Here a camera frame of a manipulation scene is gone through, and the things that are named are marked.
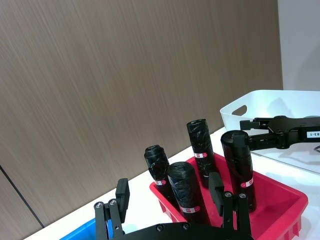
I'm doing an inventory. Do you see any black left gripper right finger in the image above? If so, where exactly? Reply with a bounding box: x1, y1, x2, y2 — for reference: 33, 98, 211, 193
208, 171, 253, 237

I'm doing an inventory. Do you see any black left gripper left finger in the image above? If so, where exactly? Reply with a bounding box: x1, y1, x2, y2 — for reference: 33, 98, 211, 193
94, 178, 131, 240

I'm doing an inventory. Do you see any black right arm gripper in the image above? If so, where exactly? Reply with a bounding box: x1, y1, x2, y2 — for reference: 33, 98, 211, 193
232, 115, 320, 151

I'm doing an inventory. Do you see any black garbage bag roll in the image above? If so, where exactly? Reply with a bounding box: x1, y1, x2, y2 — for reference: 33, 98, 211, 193
143, 144, 181, 211
186, 118, 219, 189
166, 161, 211, 225
220, 130, 257, 213

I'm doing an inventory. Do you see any white plastic basket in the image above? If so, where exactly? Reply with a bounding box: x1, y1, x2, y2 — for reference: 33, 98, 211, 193
219, 89, 320, 175

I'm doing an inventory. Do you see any blue plastic bin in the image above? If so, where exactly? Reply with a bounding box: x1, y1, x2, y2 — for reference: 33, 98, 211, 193
59, 217, 114, 240

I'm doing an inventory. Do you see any red plastic bin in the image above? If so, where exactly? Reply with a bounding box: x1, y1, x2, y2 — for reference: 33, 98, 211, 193
149, 152, 309, 240

